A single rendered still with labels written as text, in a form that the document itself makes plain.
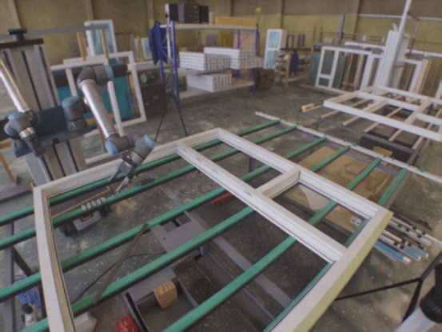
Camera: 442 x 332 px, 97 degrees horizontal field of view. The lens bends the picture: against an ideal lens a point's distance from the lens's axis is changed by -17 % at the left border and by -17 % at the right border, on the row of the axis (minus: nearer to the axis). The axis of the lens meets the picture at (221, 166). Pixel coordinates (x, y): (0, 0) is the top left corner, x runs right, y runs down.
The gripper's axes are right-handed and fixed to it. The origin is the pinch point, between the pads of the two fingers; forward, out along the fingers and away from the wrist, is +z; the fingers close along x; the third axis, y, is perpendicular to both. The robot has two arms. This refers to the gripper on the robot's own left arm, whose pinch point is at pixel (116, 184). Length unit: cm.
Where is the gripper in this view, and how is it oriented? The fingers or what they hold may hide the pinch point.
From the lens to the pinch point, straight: 145.2
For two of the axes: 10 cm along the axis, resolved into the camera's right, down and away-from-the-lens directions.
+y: 4.6, 4.8, 7.5
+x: -6.5, -3.9, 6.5
